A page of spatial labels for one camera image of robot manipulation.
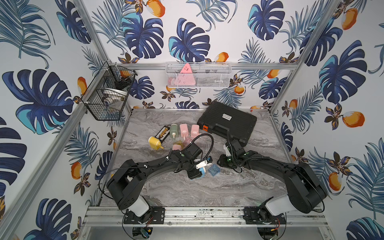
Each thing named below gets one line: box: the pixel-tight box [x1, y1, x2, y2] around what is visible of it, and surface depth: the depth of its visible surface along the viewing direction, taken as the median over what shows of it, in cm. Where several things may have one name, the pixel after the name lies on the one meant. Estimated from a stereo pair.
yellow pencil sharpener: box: [148, 136, 164, 151], surface depth 97 cm
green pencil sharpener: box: [170, 123, 179, 138], surface depth 103 cm
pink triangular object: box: [174, 63, 196, 86], surface depth 92 cm
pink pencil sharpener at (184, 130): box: [179, 123, 189, 141], surface depth 103 cm
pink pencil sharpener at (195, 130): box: [191, 124, 202, 139], surface depth 103 cm
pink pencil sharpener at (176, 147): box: [172, 144, 182, 151], surface depth 94 cm
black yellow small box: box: [154, 125, 171, 144], surface depth 108 cm
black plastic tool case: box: [197, 101, 258, 147], surface depth 108 cm
